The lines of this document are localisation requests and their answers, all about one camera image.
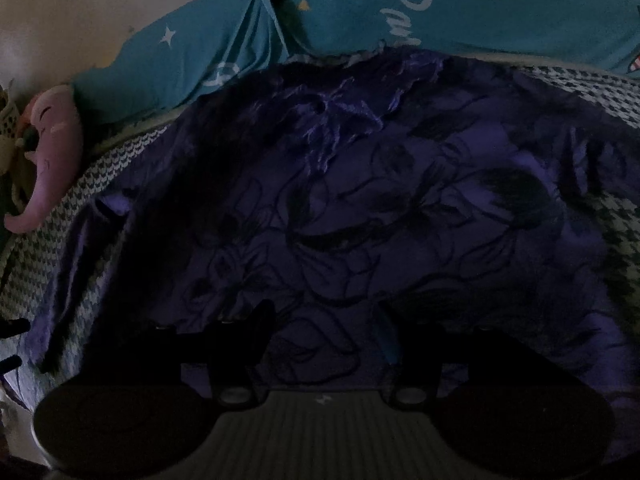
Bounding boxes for purple floral garment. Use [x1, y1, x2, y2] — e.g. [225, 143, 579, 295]
[17, 50, 640, 411]

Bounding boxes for houndstooth bed mat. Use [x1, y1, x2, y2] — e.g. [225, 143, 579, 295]
[0, 52, 640, 411]

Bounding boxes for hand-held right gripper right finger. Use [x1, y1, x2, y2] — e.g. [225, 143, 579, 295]
[374, 304, 561, 407]

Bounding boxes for pink moon plush pillow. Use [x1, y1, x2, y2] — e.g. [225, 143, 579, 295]
[4, 85, 85, 235]

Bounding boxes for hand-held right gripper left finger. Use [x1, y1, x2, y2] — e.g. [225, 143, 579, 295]
[100, 301, 277, 407]

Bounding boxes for teal script print bumper cushion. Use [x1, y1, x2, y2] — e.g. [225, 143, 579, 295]
[280, 0, 640, 73]

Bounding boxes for teal star print bumper cushion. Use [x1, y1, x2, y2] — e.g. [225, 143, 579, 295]
[72, 0, 301, 126]

